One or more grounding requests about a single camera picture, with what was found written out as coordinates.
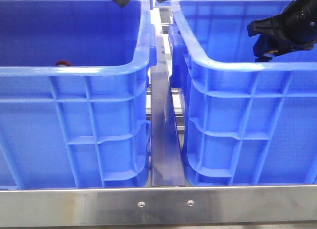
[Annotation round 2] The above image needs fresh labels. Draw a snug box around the red mushroom push button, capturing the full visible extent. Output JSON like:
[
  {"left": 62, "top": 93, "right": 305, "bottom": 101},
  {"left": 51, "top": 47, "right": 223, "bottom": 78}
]
[{"left": 55, "top": 60, "right": 72, "bottom": 67}]

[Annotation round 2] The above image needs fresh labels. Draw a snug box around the blue plastic bin left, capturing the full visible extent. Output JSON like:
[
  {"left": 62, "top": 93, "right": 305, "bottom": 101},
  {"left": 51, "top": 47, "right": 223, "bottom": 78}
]
[{"left": 0, "top": 0, "right": 157, "bottom": 190}]

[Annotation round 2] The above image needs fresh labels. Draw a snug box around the blue plastic bin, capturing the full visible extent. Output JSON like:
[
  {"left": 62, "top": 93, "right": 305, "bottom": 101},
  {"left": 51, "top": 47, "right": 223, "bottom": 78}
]
[
  {"left": 169, "top": 0, "right": 317, "bottom": 186},
  {"left": 0, "top": 0, "right": 157, "bottom": 190}
]

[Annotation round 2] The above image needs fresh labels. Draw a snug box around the blue plastic bin right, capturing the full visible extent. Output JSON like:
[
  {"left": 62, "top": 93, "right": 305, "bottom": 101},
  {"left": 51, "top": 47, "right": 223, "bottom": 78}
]
[{"left": 169, "top": 0, "right": 317, "bottom": 186}]

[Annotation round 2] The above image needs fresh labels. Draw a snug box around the steel divider bar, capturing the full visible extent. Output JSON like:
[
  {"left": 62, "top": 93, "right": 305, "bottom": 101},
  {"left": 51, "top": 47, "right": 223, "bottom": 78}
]
[{"left": 150, "top": 24, "right": 186, "bottom": 187}]

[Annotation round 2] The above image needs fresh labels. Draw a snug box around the steel table frame rail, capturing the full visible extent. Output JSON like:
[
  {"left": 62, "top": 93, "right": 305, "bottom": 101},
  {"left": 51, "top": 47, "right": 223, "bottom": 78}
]
[{"left": 0, "top": 185, "right": 317, "bottom": 228}]

